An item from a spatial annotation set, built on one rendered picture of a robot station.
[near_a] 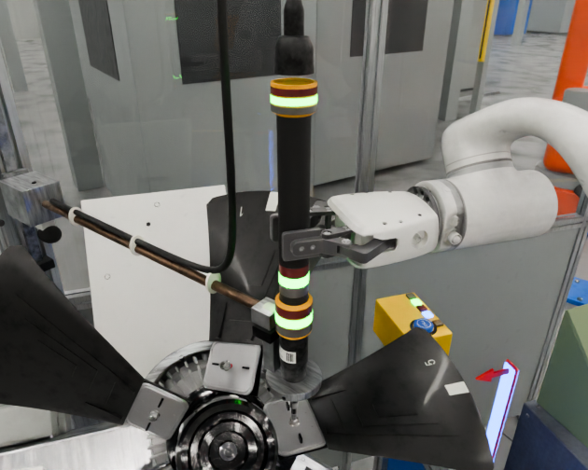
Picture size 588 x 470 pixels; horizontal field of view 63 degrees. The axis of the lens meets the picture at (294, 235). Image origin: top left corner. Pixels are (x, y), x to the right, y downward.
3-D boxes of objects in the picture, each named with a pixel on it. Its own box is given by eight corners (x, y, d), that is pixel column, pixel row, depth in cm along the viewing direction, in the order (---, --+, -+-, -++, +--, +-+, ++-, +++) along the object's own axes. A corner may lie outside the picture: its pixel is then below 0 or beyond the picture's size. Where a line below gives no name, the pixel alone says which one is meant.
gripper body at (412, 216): (448, 266, 53) (355, 282, 50) (402, 227, 62) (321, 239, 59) (459, 203, 50) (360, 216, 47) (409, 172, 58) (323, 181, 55)
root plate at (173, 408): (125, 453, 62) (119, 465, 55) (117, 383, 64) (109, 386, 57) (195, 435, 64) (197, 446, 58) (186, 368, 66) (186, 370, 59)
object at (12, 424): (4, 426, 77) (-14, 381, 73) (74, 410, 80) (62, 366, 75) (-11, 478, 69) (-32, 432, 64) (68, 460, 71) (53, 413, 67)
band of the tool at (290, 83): (261, 114, 45) (260, 82, 44) (289, 106, 48) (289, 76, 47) (298, 121, 43) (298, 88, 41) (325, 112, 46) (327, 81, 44)
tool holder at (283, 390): (243, 378, 61) (238, 315, 57) (277, 349, 66) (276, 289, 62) (299, 411, 56) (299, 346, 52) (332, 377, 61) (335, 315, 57)
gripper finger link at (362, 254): (394, 268, 47) (337, 260, 48) (397, 232, 53) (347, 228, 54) (395, 256, 46) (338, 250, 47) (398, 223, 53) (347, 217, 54)
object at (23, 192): (6, 216, 93) (-7, 175, 89) (41, 205, 98) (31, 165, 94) (32, 231, 87) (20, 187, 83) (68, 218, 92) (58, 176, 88)
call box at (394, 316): (371, 335, 114) (374, 297, 109) (409, 326, 117) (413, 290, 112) (404, 381, 100) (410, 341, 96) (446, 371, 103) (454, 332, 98)
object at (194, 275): (42, 208, 88) (40, 201, 87) (49, 206, 89) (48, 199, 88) (266, 319, 58) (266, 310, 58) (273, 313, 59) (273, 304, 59)
